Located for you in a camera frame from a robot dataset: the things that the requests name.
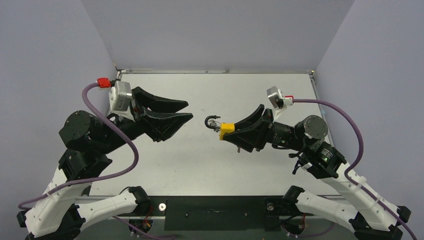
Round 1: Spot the yellow padlock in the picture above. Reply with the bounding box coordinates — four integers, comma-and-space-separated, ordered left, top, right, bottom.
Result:
204, 115, 236, 141

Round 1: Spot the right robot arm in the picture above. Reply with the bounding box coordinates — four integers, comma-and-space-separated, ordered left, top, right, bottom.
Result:
217, 105, 411, 240

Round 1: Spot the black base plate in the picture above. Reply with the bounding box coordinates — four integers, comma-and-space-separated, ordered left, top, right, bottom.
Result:
115, 195, 316, 233

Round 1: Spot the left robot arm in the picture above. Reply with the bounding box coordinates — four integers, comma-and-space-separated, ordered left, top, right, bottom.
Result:
17, 87, 193, 240

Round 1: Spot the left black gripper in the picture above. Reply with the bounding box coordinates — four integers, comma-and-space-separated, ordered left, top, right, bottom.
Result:
101, 87, 197, 153

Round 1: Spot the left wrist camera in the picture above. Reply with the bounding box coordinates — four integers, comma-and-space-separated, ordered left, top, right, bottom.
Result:
108, 80, 133, 118

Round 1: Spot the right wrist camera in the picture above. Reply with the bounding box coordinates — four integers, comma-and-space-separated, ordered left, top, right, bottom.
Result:
266, 86, 294, 121

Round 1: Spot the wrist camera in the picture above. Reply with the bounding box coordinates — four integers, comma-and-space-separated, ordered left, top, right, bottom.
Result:
266, 86, 294, 121
108, 80, 133, 118

